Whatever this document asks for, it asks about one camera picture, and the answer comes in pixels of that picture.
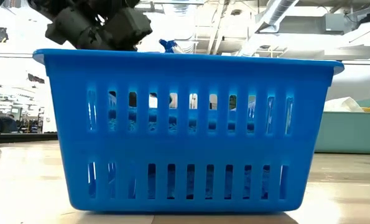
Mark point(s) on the person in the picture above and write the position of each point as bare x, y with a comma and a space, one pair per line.
10, 123

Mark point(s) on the teal plastic tub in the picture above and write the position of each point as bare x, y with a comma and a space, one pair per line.
349, 133

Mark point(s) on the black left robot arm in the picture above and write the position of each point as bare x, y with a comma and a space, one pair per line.
63, 4

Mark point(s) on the blue slotted plastic basket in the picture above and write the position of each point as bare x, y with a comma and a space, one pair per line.
184, 146

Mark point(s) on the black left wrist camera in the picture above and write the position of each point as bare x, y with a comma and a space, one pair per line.
128, 26

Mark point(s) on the black metal table frame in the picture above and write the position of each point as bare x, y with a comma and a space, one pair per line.
32, 137

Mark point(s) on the silver ventilation duct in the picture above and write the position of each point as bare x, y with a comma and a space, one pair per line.
275, 12

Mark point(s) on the white cloth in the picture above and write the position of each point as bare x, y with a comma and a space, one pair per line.
341, 105

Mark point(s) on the white blue-trigger spray bottle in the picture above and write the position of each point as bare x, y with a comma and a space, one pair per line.
167, 45

